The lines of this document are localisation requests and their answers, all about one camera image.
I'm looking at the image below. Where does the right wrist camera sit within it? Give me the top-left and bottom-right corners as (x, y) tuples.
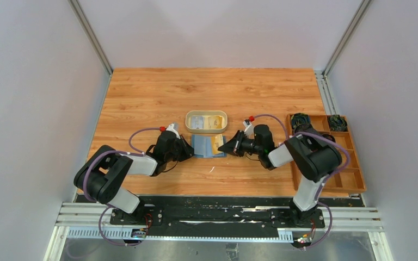
(243, 116), (255, 137)

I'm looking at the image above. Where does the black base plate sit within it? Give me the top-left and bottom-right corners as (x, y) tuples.
(75, 194), (365, 239)

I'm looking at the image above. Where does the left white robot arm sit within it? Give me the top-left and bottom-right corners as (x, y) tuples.
(73, 130), (194, 225)

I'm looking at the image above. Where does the aluminium rail frame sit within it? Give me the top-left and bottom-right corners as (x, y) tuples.
(45, 203), (393, 260)

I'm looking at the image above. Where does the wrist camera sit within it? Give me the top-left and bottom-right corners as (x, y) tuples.
(165, 122), (180, 139)
(243, 116), (255, 137)

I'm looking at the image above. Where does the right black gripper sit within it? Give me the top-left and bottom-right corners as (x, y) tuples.
(218, 130), (263, 157)

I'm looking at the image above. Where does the wooden compartment organizer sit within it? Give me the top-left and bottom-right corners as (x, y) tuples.
(285, 113), (367, 194)

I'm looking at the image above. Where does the left aluminium corner post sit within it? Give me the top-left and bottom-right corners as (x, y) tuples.
(68, 0), (113, 77)

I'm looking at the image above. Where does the aluminium corner post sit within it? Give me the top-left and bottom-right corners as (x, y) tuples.
(322, 0), (373, 78)
(68, 0), (113, 77)

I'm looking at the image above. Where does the beige oval tray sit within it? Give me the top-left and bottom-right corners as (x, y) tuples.
(185, 110), (228, 134)

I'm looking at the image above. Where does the coiled cable top right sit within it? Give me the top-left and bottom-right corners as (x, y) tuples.
(327, 114), (348, 133)

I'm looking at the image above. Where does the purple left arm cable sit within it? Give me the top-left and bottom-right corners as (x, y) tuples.
(82, 127), (165, 247)

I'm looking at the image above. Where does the card in tray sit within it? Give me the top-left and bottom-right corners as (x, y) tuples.
(190, 115), (205, 129)

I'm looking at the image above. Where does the coiled cable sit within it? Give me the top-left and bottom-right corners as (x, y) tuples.
(290, 113), (312, 132)
(327, 114), (348, 133)

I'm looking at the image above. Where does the coiled cable top left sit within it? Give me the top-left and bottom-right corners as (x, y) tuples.
(290, 113), (312, 132)

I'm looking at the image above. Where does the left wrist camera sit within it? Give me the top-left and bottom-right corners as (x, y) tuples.
(165, 122), (180, 139)

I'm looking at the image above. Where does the blue card holder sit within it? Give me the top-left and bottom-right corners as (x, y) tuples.
(191, 134), (226, 158)

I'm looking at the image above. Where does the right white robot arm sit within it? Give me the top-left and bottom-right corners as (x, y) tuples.
(218, 124), (342, 227)

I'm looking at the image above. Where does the right aluminium corner post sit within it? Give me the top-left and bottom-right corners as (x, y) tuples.
(322, 0), (373, 78)

